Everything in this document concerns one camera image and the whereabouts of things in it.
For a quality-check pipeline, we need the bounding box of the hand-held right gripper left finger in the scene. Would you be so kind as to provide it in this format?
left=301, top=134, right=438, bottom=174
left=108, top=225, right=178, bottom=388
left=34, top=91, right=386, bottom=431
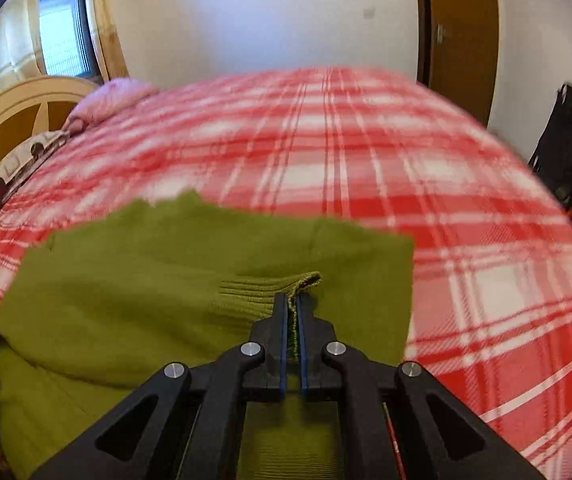
left=30, top=292, right=289, bottom=480

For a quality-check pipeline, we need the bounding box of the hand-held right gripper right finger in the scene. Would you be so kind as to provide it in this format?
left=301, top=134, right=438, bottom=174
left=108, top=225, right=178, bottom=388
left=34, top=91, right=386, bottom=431
left=298, top=294, right=547, bottom=480

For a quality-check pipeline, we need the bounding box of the green knitted sweater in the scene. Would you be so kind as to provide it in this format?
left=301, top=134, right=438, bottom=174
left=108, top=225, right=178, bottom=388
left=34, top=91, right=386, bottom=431
left=0, top=189, right=415, bottom=480

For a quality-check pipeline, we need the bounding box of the patterned white pillow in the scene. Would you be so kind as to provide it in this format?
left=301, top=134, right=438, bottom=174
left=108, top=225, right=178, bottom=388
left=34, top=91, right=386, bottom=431
left=0, top=130, right=71, bottom=221

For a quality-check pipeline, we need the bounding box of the red plaid blanket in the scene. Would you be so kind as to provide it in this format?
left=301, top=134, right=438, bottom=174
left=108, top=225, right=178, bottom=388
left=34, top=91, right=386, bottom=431
left=0, top=65, right=572, bottom=480

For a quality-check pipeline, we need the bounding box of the cream wooden headboard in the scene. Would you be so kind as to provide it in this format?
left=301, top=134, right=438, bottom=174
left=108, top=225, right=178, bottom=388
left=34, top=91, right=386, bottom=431
left=0, top=76, right=100, bottom=236

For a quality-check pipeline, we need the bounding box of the pink pillow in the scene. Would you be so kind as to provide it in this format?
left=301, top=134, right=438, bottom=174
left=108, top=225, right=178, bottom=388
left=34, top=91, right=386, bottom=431
left=63, top=78, right=159, bottom=133

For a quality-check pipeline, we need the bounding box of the window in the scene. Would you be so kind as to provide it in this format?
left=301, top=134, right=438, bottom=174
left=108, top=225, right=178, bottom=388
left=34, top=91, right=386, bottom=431
left=38, top=0, right=97, bottom=80

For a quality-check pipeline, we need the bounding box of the brown wooden door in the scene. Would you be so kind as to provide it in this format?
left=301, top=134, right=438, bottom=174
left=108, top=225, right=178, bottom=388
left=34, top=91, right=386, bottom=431
left=415, top=0, right=501, bottom=128

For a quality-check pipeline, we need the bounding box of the narrow cream curtain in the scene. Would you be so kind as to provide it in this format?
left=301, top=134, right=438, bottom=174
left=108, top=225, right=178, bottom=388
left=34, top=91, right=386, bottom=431
left=88, top=0, right=131, bottom=82

